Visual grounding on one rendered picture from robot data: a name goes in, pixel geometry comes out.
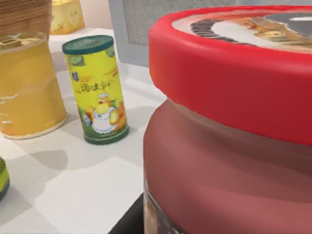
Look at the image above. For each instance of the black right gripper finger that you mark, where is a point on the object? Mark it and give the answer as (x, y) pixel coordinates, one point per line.
(132, 218)

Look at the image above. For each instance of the red lidded jar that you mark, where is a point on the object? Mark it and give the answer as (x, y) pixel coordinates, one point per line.
(226, 136)

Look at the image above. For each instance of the yellow bag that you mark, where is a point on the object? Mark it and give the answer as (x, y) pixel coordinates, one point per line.
(67, 17)

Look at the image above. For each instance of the wicker basket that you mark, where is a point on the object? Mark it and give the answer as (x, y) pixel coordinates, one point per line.
(24, 17)

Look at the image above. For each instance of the yellow paper cup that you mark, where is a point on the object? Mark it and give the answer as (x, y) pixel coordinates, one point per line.
(26, 90)

